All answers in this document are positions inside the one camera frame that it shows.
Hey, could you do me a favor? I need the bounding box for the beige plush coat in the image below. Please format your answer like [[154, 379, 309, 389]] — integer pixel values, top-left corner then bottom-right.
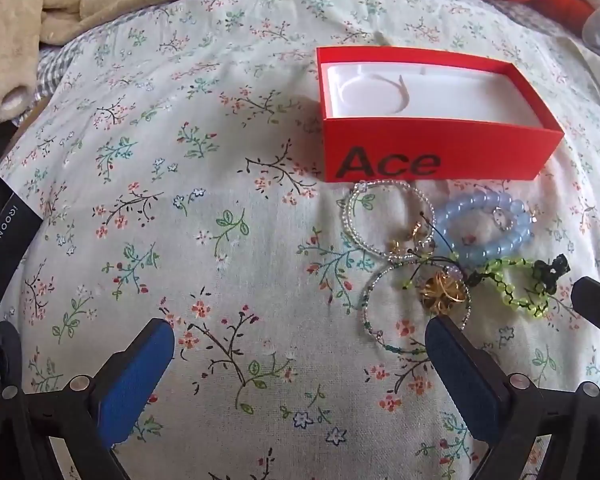
[[0, 0, 248, 121]]

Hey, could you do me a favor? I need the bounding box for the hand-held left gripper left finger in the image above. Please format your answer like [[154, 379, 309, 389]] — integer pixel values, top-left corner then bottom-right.
[[0, 317, 176, 480]]

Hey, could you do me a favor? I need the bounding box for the floral bedsheet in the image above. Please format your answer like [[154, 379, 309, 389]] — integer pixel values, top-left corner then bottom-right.
[[0, 0, 600, 480]]

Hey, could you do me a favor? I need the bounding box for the gold flower charm bracelet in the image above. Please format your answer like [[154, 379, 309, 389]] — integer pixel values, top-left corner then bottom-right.
[[362, 260, 473, 356]]

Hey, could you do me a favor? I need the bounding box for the lime green bead bracelet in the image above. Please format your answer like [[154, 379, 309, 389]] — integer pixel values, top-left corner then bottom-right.
[[405, 255, 568, 322]]

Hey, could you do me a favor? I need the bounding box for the blue bead bracelet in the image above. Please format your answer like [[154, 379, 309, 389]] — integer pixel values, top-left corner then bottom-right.
[[432, 191, 533, 263]]

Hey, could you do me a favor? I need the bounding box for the clear bead bracelet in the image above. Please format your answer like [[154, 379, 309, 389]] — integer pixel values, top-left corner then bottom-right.
[[341, 179, 436, 262]]

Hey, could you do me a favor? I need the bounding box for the gold earring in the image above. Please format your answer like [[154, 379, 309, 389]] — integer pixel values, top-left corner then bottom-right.
[[390, 220, 433, 256]]

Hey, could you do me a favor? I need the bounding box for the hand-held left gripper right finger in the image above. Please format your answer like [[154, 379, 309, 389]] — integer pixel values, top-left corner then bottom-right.
[[424, 315, 600, 480]]

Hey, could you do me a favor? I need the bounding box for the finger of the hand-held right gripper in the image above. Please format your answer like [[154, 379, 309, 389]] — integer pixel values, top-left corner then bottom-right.
[[570, 276, 600, 333]]

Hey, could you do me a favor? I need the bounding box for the silver ring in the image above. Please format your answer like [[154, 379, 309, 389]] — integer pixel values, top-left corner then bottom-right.
[[491, 207, 516, 233]]

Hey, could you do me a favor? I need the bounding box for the red cardboard box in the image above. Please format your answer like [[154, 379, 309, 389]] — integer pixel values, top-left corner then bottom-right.
[[315, 46, 566, 183]]

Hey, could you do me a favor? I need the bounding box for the black cardboard box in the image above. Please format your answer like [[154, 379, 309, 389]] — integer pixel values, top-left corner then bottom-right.
[[0, 172, 45, 346]]

